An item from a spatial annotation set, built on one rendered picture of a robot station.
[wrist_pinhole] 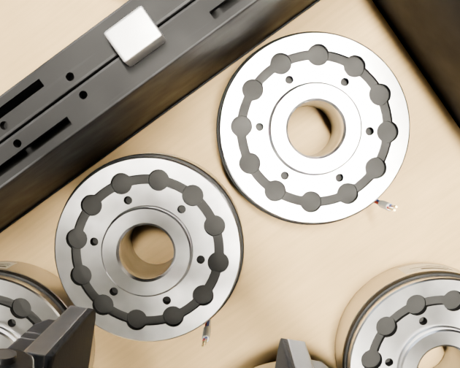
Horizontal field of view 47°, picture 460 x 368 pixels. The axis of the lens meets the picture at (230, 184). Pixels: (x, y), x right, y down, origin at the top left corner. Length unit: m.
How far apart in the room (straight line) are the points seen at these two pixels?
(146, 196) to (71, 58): 0.09
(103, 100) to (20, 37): 0.13
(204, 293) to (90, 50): 0.14
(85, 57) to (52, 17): 0.12
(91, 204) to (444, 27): 0.20
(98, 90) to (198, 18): 0.05
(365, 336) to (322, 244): 0.06
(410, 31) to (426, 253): 0.13
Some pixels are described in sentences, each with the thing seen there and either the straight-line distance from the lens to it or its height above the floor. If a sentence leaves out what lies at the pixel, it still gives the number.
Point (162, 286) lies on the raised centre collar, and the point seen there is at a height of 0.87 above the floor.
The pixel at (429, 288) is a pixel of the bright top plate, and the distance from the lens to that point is 0.31.
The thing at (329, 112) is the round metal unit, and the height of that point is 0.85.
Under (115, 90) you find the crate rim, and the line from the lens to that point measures 0.22.
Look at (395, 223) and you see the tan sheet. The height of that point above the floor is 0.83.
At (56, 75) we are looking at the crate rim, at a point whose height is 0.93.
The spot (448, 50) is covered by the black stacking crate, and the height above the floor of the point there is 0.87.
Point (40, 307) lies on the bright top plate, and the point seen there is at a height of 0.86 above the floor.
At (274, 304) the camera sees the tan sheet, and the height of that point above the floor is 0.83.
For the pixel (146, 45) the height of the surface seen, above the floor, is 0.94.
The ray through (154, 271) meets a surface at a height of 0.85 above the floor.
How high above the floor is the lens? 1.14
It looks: 86 degrees down
